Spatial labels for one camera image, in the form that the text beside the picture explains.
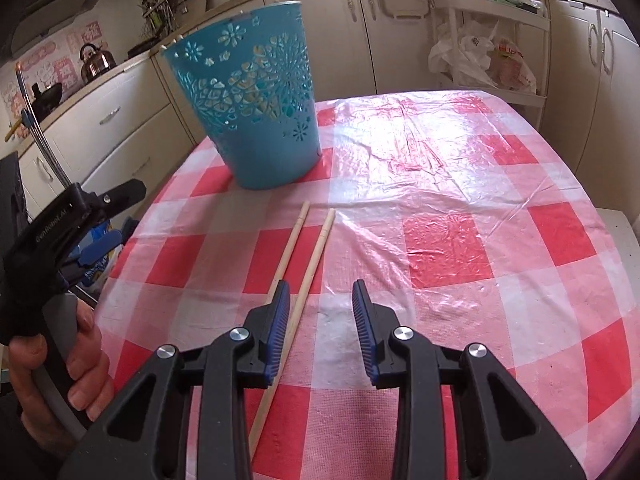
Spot metal kettle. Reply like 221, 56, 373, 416
79, 44, 117, 86

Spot wooden chopstick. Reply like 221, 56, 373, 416
267, 201, 312, 302
248, 208, 337, 462

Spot red printed plastic bag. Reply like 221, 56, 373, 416
487, 35, 539, 94

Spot black pan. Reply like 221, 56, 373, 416
31, 82, 65, 109

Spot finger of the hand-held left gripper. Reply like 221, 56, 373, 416
82, 179, 147, 211
62, 227, 124, 288

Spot wall utensil rack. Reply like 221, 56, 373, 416
140, 0, 206, 37

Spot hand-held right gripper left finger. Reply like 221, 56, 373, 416
57, 280, 292, 480

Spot cream base cabinets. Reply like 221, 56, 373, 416
20, 0, 437, 222

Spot white storage cart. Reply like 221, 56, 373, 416
430, 0, 552, 111

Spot blue perforated plastic basket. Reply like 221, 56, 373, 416
161, 1, 322, 191

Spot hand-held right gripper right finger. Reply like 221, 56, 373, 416
351, 279, 587, 480

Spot red white checked tablecloth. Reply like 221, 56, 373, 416
95, 90, 634, 480

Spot person's left hand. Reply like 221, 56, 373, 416
7, 301, 116, 461

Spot white plastic bag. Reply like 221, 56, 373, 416
429, 20, 501, 87

